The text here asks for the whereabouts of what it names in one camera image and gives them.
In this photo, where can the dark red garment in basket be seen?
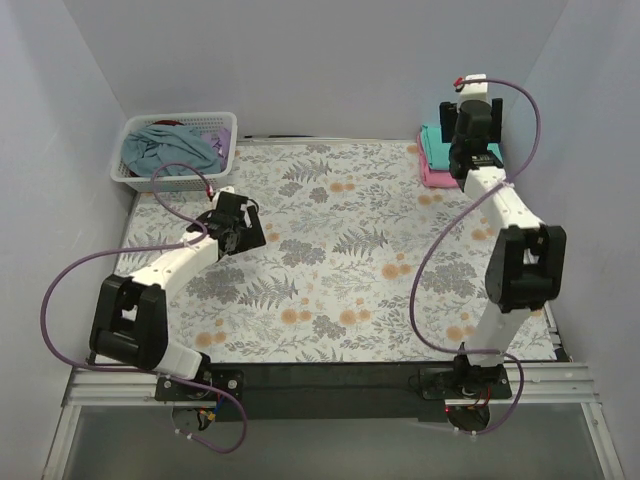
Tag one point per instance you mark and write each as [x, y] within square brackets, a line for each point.
[167, 124]

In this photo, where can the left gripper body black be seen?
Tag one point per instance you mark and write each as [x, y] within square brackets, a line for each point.
[245, 230]

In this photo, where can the teal t-shirt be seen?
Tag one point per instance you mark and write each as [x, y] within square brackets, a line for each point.
[436, 154]

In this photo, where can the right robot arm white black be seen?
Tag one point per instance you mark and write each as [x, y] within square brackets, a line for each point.
[526, 264]

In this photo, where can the folded pink t-shirt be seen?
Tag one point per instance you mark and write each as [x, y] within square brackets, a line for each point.
[429, 178]

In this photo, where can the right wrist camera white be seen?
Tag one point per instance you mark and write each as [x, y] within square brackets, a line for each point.
[472, 87]

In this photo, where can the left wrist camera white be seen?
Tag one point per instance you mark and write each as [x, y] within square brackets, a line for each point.
[213, 194]

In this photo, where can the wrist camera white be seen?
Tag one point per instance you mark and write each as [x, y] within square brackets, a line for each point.
[213, 194]
[472, 87]

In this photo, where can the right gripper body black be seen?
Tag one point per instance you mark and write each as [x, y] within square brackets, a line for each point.
[446, 118]

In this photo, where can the white plastic laundry basket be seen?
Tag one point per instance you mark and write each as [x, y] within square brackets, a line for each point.
[205, 122]

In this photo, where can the grey-blue t-shirt in basket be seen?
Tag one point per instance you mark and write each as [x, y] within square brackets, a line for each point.
[144, 150]

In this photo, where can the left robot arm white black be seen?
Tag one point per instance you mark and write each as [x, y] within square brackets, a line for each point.
[131, 320]

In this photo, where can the floral patterned table mat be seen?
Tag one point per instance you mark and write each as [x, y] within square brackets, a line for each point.
[362, 262]

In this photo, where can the lilac t-shirt in basket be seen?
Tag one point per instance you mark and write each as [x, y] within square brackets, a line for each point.
[220, 144]

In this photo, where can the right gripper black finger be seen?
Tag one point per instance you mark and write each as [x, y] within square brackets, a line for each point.
[448, 115]
[497, 117]

